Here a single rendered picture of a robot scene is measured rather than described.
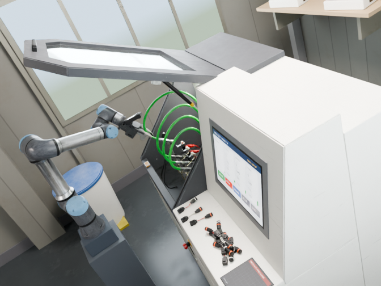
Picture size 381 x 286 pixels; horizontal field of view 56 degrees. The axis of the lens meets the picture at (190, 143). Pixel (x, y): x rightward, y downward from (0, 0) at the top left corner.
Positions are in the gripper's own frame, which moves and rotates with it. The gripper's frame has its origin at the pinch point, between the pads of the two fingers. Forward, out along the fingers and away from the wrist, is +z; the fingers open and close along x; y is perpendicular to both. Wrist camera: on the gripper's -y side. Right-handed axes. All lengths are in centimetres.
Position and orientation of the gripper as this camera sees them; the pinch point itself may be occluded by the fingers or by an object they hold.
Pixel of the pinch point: (151, 134)
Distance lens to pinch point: 221.3
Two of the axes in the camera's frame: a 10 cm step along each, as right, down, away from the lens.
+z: 8.7, 4.9, 0.5
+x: -1.7, 3.9, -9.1
